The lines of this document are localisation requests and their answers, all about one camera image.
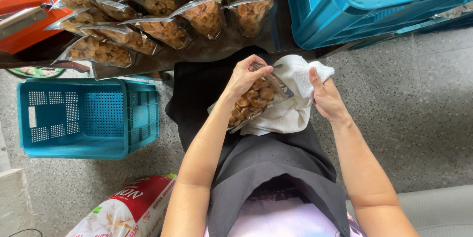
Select empty blue plastic crate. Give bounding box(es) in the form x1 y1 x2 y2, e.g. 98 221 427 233
17 78 160 161

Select person's left hand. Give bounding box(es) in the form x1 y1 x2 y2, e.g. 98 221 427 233
223 55 274 102

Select red and white sack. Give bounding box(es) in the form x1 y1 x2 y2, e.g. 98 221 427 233
66 174 178 237

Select pink shirt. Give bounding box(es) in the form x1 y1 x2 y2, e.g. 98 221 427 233
204 196 367 237

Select black lap garment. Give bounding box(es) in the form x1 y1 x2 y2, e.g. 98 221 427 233
166 46 281 153

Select thin black cable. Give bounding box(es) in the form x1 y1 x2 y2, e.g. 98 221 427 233
9 228 43 237

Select person's right hand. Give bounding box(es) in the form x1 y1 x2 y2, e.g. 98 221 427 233
309 67 352 124

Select blue crate with foil bags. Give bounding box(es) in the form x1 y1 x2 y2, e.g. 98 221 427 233
283 0 473 50

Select orange heat sealer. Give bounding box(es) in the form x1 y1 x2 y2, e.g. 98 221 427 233
0 0 74 55

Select white cloth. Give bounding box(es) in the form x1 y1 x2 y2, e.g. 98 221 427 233
239 55 335 136

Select clear fried snack pouch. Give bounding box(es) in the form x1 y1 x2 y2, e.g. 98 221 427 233
208 62 295 134

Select grey seat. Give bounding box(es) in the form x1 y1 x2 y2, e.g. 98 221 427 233
345 185 473 237

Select grey apron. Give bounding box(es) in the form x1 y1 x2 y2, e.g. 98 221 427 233
206 121 351 237

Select rows of filled snack pouches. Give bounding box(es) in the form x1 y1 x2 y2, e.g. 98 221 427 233
35 0 278 68

